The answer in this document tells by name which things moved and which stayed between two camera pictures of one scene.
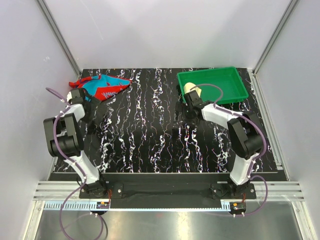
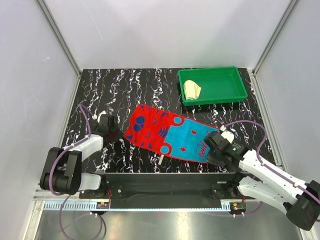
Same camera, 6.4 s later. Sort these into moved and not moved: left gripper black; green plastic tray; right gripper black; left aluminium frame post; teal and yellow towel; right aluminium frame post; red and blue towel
Moved: right gripper black; red and blue towel; left gripper black
Not moved: teal and yellow towel; right aluminium frame post; left aluminium frame post; green plastic tray
